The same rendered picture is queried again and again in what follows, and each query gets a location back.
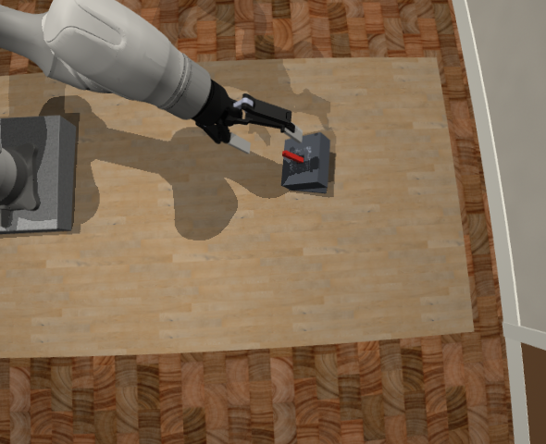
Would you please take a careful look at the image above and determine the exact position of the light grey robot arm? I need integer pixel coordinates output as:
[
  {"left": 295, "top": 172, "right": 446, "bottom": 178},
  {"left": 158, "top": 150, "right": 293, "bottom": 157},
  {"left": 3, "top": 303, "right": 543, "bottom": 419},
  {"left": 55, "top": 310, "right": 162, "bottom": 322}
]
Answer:
[{"left": 0, "top": 0, "right": 211, "bottom": 228}]

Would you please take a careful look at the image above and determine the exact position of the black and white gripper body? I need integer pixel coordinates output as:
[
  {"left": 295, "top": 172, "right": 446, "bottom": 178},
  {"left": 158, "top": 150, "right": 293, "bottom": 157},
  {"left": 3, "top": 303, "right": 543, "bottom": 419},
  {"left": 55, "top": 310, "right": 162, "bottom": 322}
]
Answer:
[{"left": 191, "top": 80, "right": 242, "bottom": 127}]

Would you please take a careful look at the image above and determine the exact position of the grey sloped panel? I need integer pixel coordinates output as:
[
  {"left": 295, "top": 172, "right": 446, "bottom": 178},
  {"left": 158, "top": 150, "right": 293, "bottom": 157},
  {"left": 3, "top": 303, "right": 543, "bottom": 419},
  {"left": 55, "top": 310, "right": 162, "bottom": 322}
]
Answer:
[{"left": 281, "top": 132, "right": 330, "bottom": 193}]

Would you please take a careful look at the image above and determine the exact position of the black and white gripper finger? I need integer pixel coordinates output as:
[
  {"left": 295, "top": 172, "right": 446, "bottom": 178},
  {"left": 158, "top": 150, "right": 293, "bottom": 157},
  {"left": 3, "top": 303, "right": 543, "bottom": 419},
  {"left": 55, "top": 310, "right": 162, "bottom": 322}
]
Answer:
[
  {"left": 225, "top": 93, "right": 303, "bottom": 143},
  {"left": 195, "top": 120, "right": 251, "bottom": 154}
]

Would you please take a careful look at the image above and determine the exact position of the red rectangular block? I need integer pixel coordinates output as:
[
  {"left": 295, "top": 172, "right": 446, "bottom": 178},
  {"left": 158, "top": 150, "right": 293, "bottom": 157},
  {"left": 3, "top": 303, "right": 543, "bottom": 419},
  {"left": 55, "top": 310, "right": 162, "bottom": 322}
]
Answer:
[{"left": 282, "top": 151, "right": 304, "bottom": 163}]

